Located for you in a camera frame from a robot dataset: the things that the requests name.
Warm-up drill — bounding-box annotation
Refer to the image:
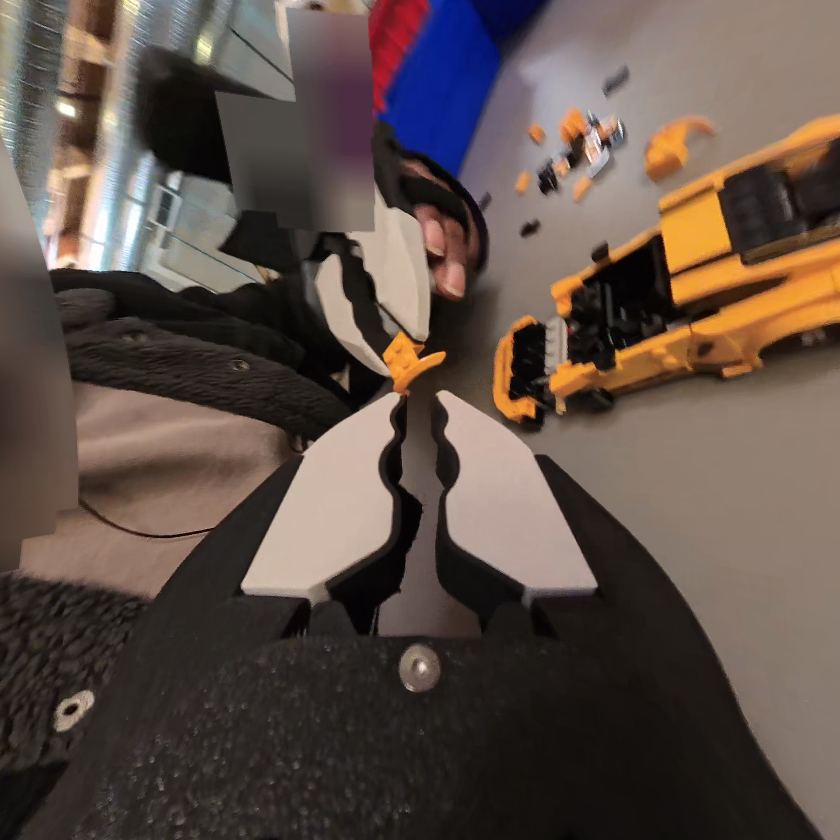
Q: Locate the large blue storage bin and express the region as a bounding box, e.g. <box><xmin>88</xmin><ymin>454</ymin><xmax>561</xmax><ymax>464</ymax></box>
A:
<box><xmin>381</xmin><ymin>0</ymin><xmax>552</xmax><ymax>178</ymax></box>

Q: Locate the silver ventilation duct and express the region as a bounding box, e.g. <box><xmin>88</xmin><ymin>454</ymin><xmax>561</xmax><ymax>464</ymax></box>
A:
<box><xmin>40</xmin><ymin>0</ymin><xmax>303</xmax><ymax>283</ymax></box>

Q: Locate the pink shirt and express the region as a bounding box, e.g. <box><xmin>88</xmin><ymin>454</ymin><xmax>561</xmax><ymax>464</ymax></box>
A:
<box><xmin>20</xmin><ymin>381</ymin><xmax>311</xmax><ymax>601</ymax></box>

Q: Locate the orange lego car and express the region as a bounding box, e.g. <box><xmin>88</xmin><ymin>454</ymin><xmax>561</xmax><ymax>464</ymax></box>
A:
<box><xmin>493</xmin><ymin>115</ymin><xmax>840</xmax><ymax>429</ymax></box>

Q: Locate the grey fleece jacket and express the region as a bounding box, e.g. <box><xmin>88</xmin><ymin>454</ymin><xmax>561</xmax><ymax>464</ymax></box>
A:
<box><xmin>0</xmin><ymin>269</ymin><xmax>358</xmax><ymax>821</ymax></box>

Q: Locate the black earphone with cable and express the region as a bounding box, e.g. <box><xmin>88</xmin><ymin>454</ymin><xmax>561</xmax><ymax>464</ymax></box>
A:
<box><xmin>79</xmin><ymin>497</ymin><xmax>219</xmax><ymax>542</ymax></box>

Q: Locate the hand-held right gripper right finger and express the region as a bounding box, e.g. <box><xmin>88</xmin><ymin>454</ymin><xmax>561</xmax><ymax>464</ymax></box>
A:
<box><xmin>434</xmin><ymin>390</ymin><xmax>599</xmax><ymax>601</ymax></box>

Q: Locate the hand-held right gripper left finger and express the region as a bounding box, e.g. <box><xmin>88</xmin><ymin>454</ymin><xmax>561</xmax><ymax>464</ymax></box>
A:
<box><xmin>242</xmin><ymin>392</ymin><xmax>421</xmax><ymax>602</ymax></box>

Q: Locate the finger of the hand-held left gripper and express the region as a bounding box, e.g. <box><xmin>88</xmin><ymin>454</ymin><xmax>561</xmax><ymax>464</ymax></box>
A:
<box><xmin>313</xmin><ymin>254</ymin><xmax>397</xmax><ymax>382</ymax></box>
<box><xmin>357</xmin><ymin>195</ymin><xmax>434</xmax><ymax>347</ymax></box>

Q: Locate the red storage bin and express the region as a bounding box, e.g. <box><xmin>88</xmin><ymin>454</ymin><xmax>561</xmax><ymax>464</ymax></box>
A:
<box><xmin>369</xmin><ymin>0</ymin><xmax>434</xmax><ymax>114</ymax></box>

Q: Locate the pile of small lego pieces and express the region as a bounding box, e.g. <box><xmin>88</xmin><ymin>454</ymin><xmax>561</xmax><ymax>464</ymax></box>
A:
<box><xmin>476</xmin><ymin>66</ymin><xmax>632</xmax><ymax>240</ymax></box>

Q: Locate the orange lego wheel arch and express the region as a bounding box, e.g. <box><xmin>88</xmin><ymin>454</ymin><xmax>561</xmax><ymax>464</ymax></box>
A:
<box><xmin>382</xmin><ymin>331</ymin><xmax>448</xmax><ymax>393</ymax></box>
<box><xmin>644</xmin><ymin>116</ymin><xmax>718</xmax><ymax>183</ymax></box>

